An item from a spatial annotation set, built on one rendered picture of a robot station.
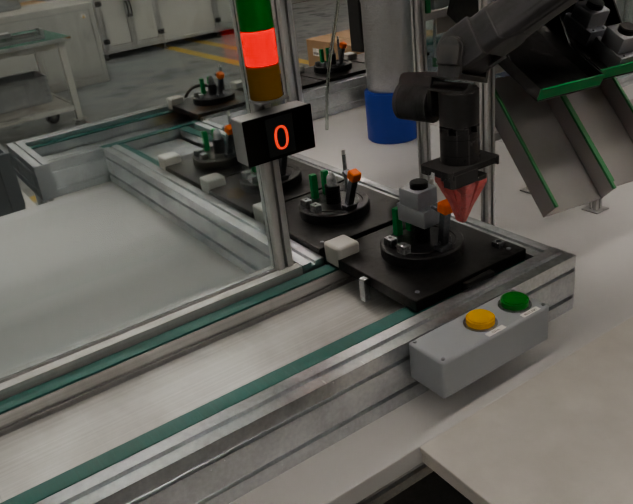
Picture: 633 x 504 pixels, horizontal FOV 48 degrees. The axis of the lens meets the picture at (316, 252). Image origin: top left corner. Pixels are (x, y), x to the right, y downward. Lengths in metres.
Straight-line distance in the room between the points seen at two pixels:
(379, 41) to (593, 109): 0.76
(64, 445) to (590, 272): 0.93
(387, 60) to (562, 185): 0.87
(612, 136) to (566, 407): 0.61
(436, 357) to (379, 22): 1.26
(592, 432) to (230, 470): 0.47
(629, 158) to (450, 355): 0.65
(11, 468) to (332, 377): 0.42
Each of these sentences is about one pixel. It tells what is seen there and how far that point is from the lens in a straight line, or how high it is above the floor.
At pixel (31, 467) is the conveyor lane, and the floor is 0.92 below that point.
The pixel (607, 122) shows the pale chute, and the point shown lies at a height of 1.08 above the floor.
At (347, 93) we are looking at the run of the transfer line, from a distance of 2.51.
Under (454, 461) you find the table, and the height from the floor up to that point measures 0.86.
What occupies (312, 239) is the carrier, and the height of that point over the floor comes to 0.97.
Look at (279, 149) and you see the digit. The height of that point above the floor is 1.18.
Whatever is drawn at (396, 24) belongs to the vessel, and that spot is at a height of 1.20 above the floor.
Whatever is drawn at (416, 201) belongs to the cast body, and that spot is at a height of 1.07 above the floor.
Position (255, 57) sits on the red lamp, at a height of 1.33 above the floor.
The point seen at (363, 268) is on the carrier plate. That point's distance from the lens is 1.16.
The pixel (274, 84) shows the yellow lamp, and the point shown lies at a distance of 1.07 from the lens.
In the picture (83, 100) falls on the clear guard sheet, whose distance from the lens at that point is 1.02.
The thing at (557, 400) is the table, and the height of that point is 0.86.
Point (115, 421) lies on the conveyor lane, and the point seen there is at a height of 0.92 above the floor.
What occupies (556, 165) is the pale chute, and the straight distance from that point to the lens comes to 1.34.
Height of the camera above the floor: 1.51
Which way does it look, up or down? 26 degrees down
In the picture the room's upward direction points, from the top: 7 degrees counter-clockwise
